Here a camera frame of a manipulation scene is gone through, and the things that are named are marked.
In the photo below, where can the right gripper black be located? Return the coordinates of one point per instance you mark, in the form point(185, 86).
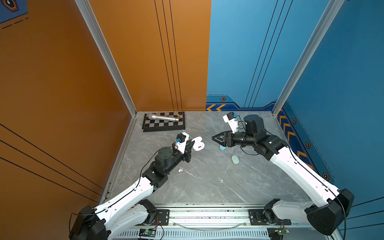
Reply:
point(228, 138)

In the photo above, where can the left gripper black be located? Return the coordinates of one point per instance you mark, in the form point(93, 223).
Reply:
point(187, 150)

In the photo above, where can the white earbud charging case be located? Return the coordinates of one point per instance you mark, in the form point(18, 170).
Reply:
point(198, 144)

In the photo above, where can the blue earbud charging case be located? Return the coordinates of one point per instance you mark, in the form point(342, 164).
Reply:
point(222, 147)

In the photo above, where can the mint green earbud charging case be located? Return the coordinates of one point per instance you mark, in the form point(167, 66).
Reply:
point(235, 159)

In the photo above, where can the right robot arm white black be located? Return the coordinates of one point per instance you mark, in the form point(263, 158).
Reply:
point(328, 206)

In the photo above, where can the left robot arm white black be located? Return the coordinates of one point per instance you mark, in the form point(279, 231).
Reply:
point(131, 207)

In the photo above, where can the black white chessboard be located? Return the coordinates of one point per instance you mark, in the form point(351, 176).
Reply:
point(159, 125)

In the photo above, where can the silver microphone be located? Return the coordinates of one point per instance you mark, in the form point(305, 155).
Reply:
point(163, 118)

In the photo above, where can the left green circuit board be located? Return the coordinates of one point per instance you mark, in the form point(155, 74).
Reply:
point(147, 234)

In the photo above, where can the green circuit board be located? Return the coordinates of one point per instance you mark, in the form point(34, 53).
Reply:
point(277, 234)
point(147, 234)

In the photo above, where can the right green circuit board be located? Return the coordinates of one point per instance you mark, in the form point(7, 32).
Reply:
point(277, 234)

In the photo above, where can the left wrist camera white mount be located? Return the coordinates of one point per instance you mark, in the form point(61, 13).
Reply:
point(181, 142)

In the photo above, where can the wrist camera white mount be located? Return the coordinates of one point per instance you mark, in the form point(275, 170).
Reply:
point(181, 142)
point(231, 119)

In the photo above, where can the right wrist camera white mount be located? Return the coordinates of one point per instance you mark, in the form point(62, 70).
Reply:
point(231, 119)

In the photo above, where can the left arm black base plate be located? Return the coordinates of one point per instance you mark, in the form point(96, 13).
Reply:
point(161, 217)

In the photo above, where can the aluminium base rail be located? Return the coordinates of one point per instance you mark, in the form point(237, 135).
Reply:
point(221, 222)

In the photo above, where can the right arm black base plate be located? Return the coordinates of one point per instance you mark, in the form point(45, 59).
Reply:
point(261, 217)

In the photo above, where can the left aluminium corner post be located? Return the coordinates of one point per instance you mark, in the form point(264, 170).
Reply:
point(104, 49)

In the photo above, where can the aluminium corner post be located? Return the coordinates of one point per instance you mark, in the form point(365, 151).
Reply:
point(104, 49)
point(314, 41)

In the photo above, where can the right aluminium corner post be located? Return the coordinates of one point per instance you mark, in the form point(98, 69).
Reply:
point(314, 41)

